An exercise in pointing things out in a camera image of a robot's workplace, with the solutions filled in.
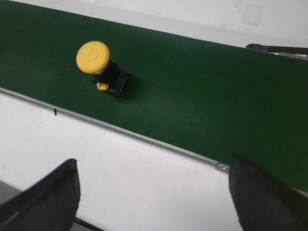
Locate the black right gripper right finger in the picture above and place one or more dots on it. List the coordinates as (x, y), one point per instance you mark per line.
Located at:
(264, 203)

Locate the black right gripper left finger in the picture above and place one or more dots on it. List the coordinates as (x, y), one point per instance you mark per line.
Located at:
(49, 205)

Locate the green conveyor belt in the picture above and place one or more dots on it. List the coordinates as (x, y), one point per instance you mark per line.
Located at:
(211, 99)

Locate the aluminium conveyor frame rail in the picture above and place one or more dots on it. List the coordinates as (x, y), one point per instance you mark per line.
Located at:
(219, 166)

